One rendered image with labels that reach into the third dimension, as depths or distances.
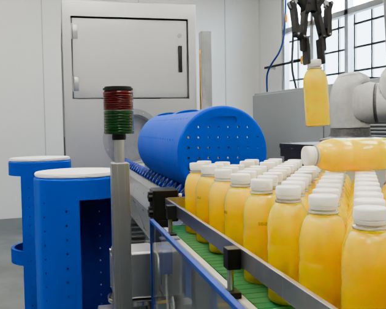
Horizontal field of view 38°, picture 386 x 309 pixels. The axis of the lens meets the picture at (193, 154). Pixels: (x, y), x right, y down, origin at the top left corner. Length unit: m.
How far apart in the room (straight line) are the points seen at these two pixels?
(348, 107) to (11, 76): 4.96
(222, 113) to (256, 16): 5.96
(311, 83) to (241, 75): 5.89
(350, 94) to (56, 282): 1.27
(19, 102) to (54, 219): 4.98
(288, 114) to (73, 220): 2.95
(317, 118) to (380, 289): 0.92
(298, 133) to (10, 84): 3.57
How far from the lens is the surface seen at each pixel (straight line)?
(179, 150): 1.66
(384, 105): 2.20
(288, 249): 0.86
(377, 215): 0.65
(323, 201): 0.75
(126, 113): 1.16
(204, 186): 1.30
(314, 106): 1.53
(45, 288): 1.79
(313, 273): 0.76
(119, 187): 1.18
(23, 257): 2.66
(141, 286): 1.45
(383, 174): 1.50
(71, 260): 1.72
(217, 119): 1.69
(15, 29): 6.72
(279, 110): 4.53
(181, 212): 1.32
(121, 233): 1.19
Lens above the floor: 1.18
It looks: 3 degrees down
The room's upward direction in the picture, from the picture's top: 1 degrees counter-clockwise
